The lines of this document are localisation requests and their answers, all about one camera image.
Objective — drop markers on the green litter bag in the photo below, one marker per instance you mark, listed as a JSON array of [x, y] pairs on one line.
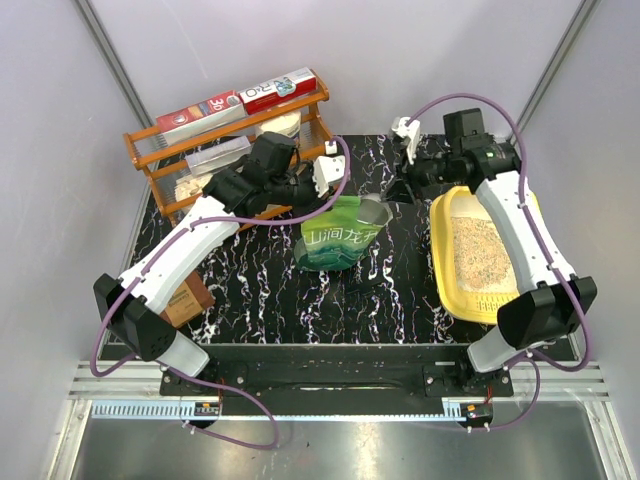
[[334, 240]]

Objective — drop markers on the orange wooden shelf rack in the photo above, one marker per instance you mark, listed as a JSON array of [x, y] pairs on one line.
[[165, 165]]

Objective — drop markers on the grey metal scoop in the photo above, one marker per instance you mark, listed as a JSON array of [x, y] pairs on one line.
[[373, 210]]

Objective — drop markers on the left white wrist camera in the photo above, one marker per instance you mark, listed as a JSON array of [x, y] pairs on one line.
[[328, 169]]

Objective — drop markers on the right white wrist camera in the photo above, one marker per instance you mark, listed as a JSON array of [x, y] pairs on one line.
[[405, 134]]

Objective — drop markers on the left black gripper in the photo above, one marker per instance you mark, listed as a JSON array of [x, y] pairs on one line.
[[314, 202]]

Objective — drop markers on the red white foil box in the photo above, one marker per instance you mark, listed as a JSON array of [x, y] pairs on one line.
[[279, 90]]

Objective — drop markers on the clear plastic bag pack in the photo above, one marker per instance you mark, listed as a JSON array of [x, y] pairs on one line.
[[216, 157]]

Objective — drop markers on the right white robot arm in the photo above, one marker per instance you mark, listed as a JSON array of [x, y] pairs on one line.
[[552, 300]]

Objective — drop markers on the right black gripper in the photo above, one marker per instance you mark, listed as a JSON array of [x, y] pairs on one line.
[[400, 191]]

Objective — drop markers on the brown scouring pad pack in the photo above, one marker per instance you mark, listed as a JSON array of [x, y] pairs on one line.
[[191, 299]]

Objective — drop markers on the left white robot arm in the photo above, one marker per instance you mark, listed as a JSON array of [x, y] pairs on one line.
[[131, 305]]

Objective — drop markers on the yellow litter box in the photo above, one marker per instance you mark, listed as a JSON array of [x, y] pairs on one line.
[[473, 272]]

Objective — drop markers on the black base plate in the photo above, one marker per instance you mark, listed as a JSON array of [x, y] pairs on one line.
[[409, 381]]

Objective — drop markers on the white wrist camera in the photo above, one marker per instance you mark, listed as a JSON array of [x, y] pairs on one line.
[[328, 169], [405, 134]]

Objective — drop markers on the red grey wrap box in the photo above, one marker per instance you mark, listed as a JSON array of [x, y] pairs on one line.
[[201, 117]]

